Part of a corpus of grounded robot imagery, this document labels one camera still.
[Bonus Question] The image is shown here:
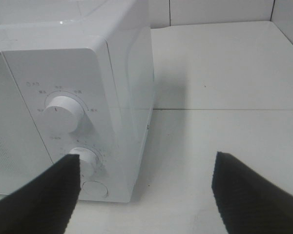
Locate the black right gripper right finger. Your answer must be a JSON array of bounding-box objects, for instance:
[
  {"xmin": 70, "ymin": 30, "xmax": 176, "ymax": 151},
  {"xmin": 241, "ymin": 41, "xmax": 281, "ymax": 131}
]
[{"xmin": 211, "ymin": 152, "xmax": 293, "ymax": 234}]

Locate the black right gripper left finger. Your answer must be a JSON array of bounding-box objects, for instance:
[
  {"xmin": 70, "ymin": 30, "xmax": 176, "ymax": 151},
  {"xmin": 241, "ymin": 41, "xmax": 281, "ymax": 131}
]
[{"xmin": 0, "ymin": 154, "xmax": 81, "ymax": 234}]

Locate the white round door-release button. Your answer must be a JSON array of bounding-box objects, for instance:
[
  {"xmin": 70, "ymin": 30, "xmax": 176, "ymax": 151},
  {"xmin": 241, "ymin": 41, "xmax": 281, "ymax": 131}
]
[{"xmin": 83, "ymin": 181, "xmax": 108, "ymax": 198}]

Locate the white microwave door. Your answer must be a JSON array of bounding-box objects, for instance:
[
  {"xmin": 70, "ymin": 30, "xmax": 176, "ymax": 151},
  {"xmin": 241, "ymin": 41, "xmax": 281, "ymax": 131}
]
[{"xmin": 0, "ymin": 54, "xmax": 53, "ymax": 195}]

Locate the white timer knob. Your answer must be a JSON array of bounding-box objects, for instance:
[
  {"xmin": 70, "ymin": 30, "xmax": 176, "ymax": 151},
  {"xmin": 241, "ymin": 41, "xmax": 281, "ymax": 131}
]
[{"xmin": 69, "ymin": 147, "xmax": 99, "ymax": 181}]

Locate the white upper power knob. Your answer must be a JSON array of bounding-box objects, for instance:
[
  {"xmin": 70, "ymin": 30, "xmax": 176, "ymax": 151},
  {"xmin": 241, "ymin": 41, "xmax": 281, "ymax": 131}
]
[{"xmin": 42, "ymin": 96, "xmax": 84, "ymax": 134}]

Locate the white microwave oven body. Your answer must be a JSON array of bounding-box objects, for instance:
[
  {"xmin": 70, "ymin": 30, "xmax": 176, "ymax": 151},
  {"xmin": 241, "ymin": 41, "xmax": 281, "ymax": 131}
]
[{"xmin": 0, "ymin": 0, "xmax": 154, "ymax": 203}]

